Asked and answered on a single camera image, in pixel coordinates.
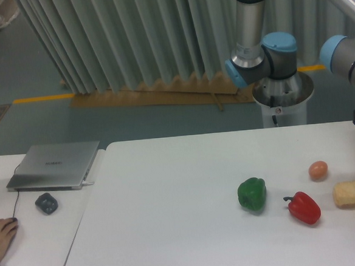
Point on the green bell pepper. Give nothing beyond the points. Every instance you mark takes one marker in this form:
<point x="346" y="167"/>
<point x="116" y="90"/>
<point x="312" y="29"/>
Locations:
<point x="252" y="194"/>

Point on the silver closed laptop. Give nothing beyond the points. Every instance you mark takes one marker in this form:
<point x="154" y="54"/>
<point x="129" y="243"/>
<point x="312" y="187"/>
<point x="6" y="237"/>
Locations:
<point x="54" y="167"/>

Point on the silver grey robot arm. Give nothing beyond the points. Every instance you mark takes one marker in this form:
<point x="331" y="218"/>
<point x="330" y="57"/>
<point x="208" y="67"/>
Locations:
<point x="270" y="63"/>

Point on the grey pleated curtain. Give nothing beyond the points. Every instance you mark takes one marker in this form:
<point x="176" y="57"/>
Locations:
<point x="108" y="44"/>

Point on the white laptop charger plug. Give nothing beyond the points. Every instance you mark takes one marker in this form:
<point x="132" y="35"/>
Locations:
<point x="86" y="183"/>

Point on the red bell pepper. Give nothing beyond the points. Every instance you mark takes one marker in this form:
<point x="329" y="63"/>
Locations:
<point x="303" y="208"/>

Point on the person's bare hand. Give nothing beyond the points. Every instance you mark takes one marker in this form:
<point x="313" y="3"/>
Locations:
<point x="6" y="236"/>

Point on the brown cardboard sheet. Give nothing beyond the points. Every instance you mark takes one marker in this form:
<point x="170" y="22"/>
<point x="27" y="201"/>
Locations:
<point x="218" y="91"/>

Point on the small black controller gadget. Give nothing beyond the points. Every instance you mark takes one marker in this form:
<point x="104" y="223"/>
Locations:
<point x="47" y="203"/>

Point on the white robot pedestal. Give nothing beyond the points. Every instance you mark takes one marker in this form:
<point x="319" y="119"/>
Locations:
<point x="283" y="102"/>

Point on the brown egg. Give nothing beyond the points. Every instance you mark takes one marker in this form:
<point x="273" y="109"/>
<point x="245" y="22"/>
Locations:
<point x="318" y="170"/>

